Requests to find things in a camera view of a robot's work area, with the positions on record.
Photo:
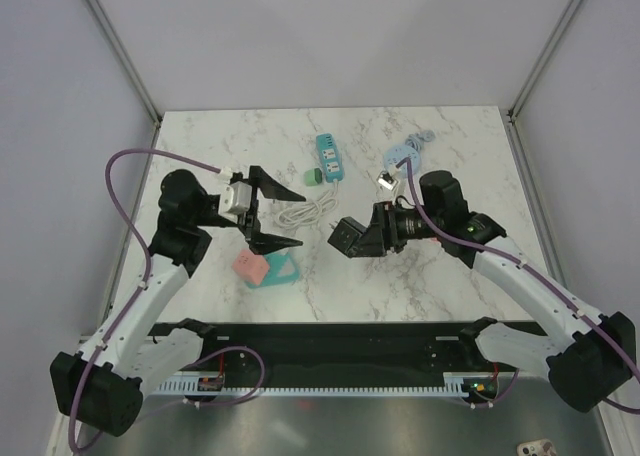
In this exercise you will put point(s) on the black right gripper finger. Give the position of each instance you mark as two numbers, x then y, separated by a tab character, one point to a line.
378	225
367	245

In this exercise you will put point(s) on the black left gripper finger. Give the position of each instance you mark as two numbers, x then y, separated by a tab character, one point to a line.
269	187
263	243

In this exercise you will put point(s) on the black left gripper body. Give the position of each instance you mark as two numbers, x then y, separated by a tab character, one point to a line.
246	222

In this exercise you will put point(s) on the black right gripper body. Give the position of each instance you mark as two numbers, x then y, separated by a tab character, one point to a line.
391	222

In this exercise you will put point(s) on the teal triangular power strip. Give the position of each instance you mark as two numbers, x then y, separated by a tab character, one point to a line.
282	270

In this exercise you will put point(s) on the pink cube socket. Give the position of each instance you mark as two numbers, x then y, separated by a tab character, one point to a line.
250	267

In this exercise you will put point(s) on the blue rectangular power strip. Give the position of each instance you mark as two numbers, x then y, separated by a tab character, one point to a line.
329	157

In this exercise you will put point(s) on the black cube charger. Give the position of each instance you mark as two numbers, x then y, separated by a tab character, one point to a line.
345	235

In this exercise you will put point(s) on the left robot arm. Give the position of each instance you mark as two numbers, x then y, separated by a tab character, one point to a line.
105	383

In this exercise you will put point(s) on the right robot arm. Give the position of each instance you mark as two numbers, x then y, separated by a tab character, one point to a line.
584	354

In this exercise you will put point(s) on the green plug adapter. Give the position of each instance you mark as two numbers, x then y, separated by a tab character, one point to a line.
313	177

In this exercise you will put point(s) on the blue round power strip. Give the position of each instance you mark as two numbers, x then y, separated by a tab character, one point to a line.
399	152

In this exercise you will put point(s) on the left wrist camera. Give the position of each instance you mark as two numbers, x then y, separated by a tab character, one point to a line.
235	201

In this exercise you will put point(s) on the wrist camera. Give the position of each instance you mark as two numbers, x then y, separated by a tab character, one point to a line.
235	201
391	181

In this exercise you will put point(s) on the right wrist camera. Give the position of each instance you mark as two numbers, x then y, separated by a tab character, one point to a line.
391	181

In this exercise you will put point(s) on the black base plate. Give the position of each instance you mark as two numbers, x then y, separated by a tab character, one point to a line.
414	352

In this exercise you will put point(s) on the right aluminium frame post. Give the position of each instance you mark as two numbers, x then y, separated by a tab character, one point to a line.
544	58

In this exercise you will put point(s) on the aluminium frame post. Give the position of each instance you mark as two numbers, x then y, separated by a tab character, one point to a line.
108	31
544	58

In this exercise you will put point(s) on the white cable duct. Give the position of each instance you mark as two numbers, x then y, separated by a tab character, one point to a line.
200	384

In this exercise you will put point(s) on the left aluminium frame post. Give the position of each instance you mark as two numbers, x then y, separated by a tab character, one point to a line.
108	31

